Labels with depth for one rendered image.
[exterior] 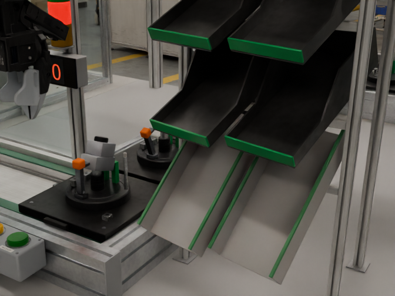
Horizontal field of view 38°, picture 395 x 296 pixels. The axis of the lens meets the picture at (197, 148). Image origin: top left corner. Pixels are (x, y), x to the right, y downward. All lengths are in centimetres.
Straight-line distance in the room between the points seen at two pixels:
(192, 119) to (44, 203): 42
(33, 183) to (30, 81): 56
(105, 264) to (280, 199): 33
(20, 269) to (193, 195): 35
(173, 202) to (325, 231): 44
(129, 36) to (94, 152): 581
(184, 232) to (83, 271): 21
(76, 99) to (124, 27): 564
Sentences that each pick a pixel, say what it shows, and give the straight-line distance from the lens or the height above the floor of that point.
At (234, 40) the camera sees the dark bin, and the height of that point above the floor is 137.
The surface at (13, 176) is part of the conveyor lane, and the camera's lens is 153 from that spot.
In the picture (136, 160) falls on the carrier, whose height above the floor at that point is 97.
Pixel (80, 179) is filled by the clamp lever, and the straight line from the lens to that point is 119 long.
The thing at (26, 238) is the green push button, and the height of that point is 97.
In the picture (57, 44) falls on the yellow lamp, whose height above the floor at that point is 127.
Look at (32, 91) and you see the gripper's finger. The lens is 96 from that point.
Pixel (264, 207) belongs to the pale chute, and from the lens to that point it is 101.
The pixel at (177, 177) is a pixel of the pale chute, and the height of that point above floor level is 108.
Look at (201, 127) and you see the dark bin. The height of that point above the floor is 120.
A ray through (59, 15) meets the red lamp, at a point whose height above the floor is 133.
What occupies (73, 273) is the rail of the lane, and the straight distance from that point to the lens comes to 113.
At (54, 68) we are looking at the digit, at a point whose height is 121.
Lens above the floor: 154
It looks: 22 degrees down
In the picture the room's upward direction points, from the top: 1 degrees clockwise
